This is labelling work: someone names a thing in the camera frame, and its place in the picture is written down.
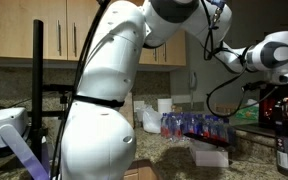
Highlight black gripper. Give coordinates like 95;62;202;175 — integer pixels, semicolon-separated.
265;83;288;118

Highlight black bottle with purple label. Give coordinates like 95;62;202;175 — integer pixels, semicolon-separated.
274;98;288;178

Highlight black remote-like object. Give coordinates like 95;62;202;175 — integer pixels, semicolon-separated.
182;132;232;148

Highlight white box with black print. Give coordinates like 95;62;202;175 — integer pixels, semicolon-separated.
188;139;230;169

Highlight wrapped Fiji water bottle pack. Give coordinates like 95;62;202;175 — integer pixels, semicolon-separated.
159;112;212;141

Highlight white paper towel roll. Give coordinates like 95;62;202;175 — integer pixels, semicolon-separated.
157;97;174;117

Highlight white plastic bag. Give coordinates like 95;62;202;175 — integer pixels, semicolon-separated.
141;105;164;135

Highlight wooden cutting board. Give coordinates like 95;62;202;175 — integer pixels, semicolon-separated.
123;92;136;128

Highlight black pole stand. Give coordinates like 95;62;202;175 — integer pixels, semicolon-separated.
26;19;75;164

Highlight pale purple curved bar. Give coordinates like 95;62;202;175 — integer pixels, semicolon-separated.
0;124;51;180

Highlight white rounded device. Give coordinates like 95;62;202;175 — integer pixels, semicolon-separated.
0;107;31;158

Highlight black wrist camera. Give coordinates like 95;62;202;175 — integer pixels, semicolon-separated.
241;80;268;93

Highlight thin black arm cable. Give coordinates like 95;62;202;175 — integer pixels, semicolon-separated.
199;0;281;118

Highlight white wall phone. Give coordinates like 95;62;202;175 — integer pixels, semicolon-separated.
188;71;199;91

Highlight white wall outlet plate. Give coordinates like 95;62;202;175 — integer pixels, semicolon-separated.
133;100;146;114

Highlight black strap around arm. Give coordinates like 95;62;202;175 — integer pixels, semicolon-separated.
72;94;126;109

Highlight thick black robot hose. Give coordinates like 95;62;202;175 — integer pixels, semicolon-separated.
49;0;112;180

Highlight wooden wall cabinet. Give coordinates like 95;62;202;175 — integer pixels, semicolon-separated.
0;0;187;68

